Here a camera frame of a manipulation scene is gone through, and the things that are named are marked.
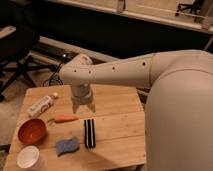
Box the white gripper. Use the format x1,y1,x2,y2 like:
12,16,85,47
71,84,96,113

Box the orange ceramic bowl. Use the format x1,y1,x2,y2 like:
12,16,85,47
18,119,47,145

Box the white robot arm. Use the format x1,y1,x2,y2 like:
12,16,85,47
59,49,213,171

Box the orange carrot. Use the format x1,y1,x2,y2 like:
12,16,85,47
47,115,79,123

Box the wooden table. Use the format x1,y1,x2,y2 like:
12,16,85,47
3,83,148,171

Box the blue sponge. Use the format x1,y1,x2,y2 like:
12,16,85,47
56,137,80,156

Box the white lotion tube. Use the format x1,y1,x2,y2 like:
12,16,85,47
27,92,58,118

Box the white paper cup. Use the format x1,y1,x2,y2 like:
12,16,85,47
17,146,41,170

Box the black office chair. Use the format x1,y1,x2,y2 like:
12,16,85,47
0,0,57,96

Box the black cable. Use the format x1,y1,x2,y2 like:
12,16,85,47
42,53,69,88

